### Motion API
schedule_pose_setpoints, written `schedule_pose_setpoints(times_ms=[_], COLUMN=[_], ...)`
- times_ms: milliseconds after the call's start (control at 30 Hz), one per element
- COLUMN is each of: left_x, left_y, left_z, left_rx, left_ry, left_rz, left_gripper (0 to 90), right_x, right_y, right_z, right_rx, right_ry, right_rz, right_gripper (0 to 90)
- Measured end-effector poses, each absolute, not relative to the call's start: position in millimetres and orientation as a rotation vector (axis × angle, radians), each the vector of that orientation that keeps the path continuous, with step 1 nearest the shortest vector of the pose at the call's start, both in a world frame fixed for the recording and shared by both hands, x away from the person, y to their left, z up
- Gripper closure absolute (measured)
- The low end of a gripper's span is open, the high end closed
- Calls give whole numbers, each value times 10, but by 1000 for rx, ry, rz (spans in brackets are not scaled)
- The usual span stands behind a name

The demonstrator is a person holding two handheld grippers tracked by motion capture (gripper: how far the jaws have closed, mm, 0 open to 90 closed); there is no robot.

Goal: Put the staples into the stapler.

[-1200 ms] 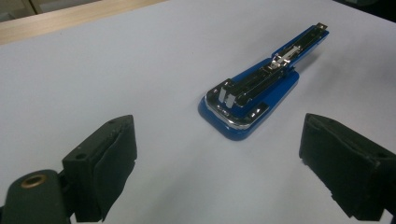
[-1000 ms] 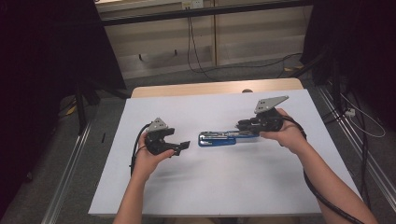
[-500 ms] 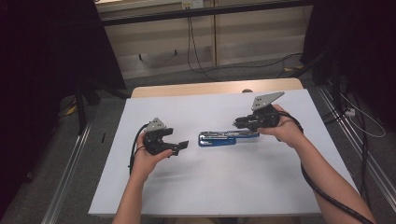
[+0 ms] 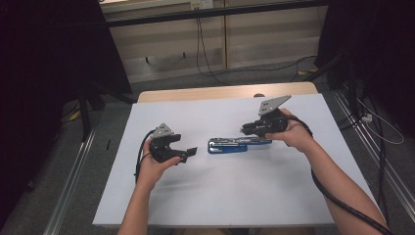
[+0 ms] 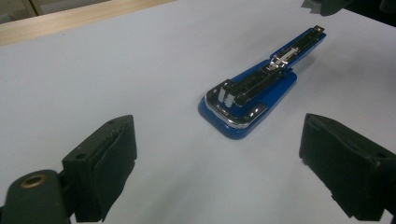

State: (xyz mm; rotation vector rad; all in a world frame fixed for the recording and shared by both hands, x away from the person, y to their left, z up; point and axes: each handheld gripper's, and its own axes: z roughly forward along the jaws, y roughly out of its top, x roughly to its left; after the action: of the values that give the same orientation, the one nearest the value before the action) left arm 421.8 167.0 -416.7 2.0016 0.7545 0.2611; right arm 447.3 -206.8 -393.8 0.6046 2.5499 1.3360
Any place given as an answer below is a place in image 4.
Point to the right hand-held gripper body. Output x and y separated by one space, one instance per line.
274 122

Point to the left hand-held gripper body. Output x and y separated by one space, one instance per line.
161 148

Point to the blue stapler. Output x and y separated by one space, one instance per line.
228 148

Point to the person's left hand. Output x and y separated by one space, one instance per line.
150 169

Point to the person's right hand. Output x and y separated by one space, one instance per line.
298 135

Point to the small brown round object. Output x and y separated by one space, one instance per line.
259 95

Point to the wooden table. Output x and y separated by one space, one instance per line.
212 92

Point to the small black floor object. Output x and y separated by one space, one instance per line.
108 144

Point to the white table sheet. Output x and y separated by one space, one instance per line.
235 189

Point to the black metal stand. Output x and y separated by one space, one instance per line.
350 84
85 111

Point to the white power adapter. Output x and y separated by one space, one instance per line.
367 117

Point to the black curtain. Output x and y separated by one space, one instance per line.
375 42

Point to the aluminium floor rail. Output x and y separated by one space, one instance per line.
70 182
375 153

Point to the white wall socket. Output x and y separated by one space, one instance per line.
201 4

